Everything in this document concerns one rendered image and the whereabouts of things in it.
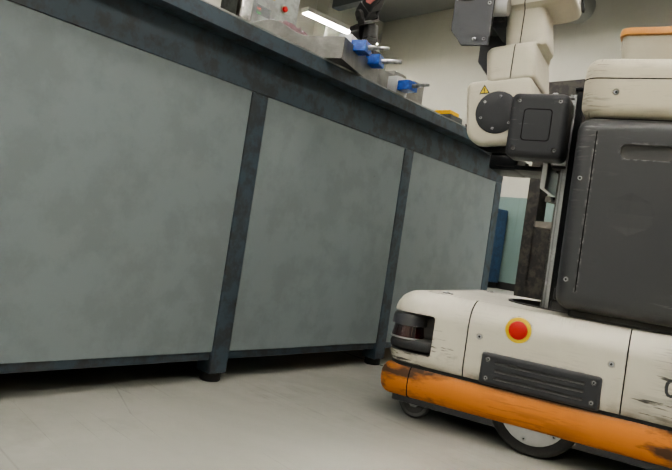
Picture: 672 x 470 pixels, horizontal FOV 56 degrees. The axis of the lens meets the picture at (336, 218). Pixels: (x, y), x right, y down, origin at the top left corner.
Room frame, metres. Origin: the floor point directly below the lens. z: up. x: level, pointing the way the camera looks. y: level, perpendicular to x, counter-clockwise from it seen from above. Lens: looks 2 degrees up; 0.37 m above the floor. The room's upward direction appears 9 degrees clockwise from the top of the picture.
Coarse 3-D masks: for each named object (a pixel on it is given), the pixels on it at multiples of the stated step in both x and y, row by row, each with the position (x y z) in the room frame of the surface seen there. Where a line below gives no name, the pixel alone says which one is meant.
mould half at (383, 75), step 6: (384, 66) 1.83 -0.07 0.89; (378, 72) 1.81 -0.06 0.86; (384, 72) 1.83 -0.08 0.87; (396, 72) 1.88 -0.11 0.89; (378, 78) 1.81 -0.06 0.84; (384, 78) 1.84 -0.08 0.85; (384, 84) 1.84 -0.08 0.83; (420, 90) 1.98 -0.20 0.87; (408, 96) 1.94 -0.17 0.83; (414, 96) 1.96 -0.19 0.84; (420, 96) 1.99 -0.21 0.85; (420, 102) 1.99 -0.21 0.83
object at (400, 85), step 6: (390, 78) 1.81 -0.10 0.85; (396, 78) 1.79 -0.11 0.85; (402, 78) 1.80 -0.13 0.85; (390, 84) 1.80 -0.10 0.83; (396, 84) 1.79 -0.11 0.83; (402, 84) 1.78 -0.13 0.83; (408, 84) 1.76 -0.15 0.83; (414, 84) 1.77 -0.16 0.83; (420, 84) 1.76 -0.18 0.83; (426, 84) 1.74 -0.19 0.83; (396, 90) 1.79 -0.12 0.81; (402, 90) 1.79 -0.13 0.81; (408, 90) 1.78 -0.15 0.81; (414, 90) 1.78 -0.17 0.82
